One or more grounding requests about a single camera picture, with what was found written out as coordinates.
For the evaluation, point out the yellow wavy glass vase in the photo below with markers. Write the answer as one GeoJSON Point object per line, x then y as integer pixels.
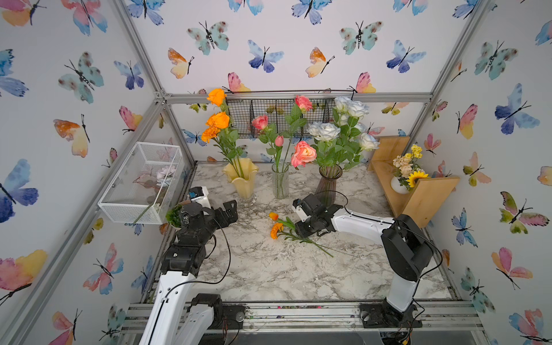
{"type": "Point", "coordinates": [241, 179]}

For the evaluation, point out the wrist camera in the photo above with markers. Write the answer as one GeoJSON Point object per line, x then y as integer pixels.
{"type": "Point", "coordinates": [304, 208]}
{"type": "Point", "coordinates": [199, 195]}

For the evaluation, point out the pink rose small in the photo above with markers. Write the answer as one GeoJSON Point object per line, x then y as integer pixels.
{"type": "Point", "coordinates": [278, 143]}

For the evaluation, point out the white mesh wall basket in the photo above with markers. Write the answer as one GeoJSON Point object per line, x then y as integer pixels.
{"type": "Point", "coordinates": [143, 187]}

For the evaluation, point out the black wire wall basket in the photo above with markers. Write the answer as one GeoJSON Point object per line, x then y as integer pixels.
{"type": "Point", "coordinates": [243, 111]}

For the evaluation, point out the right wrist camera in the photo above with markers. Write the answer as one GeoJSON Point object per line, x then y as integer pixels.
{"type": "Point", "coordinates": [304, 208]}

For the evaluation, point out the green succulent in pink pot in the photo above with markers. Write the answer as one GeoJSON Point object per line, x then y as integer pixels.
{"type": "Point", "coordinates": [176, 214]}

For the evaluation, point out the wooden corner shelf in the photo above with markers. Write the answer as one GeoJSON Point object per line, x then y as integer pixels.
{"type": "Point", "coordinates": [423, 202]}

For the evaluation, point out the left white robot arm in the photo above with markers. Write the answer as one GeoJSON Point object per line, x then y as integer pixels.
{"type": "Point", "coordinates": [177, 317]}

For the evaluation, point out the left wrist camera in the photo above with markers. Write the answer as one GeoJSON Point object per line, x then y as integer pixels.
{"type": "Point", "coordinates": [199, 195]}

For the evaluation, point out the pink rose pile top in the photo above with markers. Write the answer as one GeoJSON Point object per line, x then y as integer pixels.
{"type": "Point", "coordinates": [304, 154]}

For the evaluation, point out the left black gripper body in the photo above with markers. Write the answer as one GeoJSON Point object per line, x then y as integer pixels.
{"type": "Point", "coordinates": [219, 221]}

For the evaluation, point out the sunflower bouquet in white vase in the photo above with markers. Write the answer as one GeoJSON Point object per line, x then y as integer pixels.
{"type": "Point", "coordinates": [407, 171]}

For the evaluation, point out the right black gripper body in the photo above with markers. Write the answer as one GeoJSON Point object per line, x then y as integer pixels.
{"type": "Point", "coordinates": [302, 228]}

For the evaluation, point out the clear ribbed glass vase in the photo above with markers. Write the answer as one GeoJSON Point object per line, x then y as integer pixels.
{"type": "Point", "coordinates": [284, 182]}

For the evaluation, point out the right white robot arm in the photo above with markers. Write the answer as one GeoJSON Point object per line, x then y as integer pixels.
{"type": "Point", "coordinates": [407, 250]}

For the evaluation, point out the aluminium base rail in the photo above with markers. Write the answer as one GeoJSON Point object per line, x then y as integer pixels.
{"type": "Point", "coordinates": [335, 316]}

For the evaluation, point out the purple ribbed glass vase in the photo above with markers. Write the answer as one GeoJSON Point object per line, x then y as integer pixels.
{"type": "Point", "coordinates": [326, 189]}

